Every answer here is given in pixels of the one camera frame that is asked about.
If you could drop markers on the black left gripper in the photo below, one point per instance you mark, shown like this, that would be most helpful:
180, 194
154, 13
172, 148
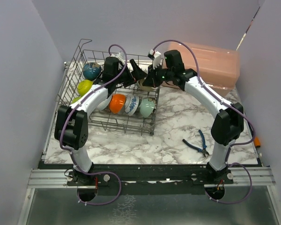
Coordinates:
137, 74

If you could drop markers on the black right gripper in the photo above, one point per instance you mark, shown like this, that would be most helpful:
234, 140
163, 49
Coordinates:
151, 79

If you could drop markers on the beige patterned bowl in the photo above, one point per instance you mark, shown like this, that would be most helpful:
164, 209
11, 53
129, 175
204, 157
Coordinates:
144, 88

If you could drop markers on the celadon green bowl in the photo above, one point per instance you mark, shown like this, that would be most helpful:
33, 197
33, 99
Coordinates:
147, 106

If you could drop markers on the blue floral bowl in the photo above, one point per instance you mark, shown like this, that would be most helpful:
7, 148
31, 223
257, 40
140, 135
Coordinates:
131, 104

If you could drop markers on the white round bowl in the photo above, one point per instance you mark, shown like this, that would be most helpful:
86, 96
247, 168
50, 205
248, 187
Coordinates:
117, 103

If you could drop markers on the grey bowl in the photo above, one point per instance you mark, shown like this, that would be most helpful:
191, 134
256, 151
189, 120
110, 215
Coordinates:
103, 104

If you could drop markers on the dark brown bowl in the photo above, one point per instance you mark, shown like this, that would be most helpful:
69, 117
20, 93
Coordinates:
91, 70

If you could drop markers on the yellow-green bowl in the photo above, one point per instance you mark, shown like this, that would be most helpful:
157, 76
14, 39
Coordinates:
84, 86

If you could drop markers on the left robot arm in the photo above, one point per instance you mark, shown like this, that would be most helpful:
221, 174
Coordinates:
71, 129

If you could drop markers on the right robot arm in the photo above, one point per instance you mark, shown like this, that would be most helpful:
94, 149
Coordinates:
228, 123

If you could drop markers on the orange-tipped screwdriver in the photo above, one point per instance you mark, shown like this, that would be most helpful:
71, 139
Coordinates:
256, 142

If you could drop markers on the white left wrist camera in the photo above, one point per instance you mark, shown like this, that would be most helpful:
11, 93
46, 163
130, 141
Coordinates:
121, 57

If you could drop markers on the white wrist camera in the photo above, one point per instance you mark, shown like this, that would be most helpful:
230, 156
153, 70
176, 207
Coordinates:
155, 56
121, 57

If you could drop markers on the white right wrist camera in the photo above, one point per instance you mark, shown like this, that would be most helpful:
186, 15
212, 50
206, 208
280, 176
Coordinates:
155, 56

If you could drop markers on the grey wire dish rack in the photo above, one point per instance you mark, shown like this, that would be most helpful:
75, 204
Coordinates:
105, 118

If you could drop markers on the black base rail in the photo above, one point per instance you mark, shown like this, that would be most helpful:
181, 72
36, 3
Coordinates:
109, 180

